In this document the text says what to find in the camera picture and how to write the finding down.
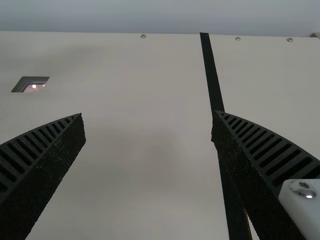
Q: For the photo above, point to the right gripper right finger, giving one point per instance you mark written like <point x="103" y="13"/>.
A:
<point x="255" y="162"/>

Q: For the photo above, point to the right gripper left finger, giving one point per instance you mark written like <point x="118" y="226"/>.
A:
<point x="45" y="162"/>

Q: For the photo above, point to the small square scanner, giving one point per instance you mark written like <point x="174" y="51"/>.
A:
<point x="30" y="85"/>

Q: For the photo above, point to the black strip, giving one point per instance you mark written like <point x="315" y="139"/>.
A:
<point x="210" y="75"/>

